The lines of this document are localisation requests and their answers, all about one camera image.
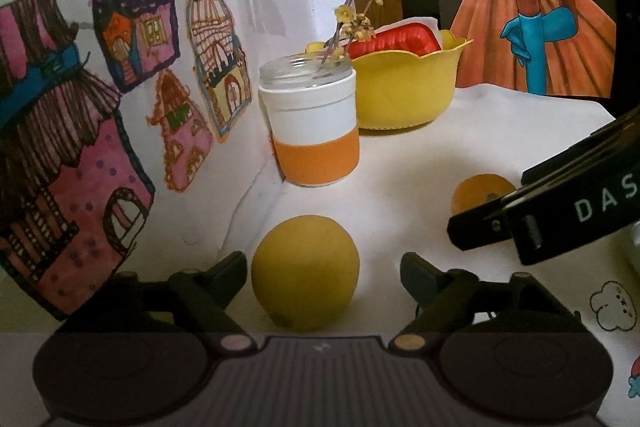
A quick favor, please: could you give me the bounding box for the red plastic mold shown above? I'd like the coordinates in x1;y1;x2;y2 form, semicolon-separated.
347;23;442;58

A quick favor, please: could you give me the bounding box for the colourful houses drawing paper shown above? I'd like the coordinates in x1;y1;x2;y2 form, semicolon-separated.
1;0;278;327

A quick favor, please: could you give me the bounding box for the yellow plastic bowl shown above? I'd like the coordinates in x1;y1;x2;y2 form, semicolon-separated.
305;29;475;131

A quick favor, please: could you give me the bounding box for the yellow lemon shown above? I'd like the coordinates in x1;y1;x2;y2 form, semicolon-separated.
250;215;360;332

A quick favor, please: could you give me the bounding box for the white orange glass jar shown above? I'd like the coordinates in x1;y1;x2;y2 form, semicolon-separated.
258;52;360;186

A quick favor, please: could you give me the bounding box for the white printed tablecloth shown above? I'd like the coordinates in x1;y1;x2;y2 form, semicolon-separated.
221;84;639;426

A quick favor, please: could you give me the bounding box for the large orange mandarin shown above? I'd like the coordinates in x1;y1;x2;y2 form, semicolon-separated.
450;173;516;216

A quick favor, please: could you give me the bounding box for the girl in orange dress poster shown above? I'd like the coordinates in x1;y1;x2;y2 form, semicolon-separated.
451;0;616;98

